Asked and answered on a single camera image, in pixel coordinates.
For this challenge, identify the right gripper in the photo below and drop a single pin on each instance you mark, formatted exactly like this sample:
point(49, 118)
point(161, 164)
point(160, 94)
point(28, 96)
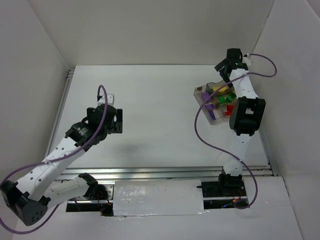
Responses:
point(221, 67)

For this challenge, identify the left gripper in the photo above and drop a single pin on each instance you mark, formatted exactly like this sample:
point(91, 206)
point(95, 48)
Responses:
point(118, 120)

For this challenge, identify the long yellow lego plate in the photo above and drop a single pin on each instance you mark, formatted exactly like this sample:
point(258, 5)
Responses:
point(225, 88)

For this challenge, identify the light green lego brick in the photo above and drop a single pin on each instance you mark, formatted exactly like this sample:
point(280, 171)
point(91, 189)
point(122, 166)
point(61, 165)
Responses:
point(231, 97)

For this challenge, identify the green square lego brick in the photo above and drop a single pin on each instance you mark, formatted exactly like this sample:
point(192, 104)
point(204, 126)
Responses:
point(221, 100)

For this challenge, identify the purple round lego piece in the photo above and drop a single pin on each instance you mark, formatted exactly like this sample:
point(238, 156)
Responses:
point(205, 96)

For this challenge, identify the red rectangular lego brick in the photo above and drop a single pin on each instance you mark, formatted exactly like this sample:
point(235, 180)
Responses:
point(229, 109)

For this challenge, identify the purple lego brick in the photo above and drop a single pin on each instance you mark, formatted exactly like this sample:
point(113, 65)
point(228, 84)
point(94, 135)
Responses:
point(210, 107)
point(212, 115)

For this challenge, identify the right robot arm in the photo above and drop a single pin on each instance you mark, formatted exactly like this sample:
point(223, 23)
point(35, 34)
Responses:
point(244, 120)

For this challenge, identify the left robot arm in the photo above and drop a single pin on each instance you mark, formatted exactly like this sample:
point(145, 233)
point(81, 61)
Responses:
point(32, 195)

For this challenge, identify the clear divided container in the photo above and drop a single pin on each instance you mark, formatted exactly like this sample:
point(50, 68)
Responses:
point(219, 110)

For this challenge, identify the white tape sheet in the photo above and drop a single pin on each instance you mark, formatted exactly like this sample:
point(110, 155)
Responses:
point(158, 198)

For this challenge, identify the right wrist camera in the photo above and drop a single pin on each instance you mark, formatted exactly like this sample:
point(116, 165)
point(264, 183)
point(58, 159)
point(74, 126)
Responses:
point(246, 58)

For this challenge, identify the aluminium rail frame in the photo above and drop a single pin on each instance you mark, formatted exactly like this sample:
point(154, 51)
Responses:
point(162, 138)

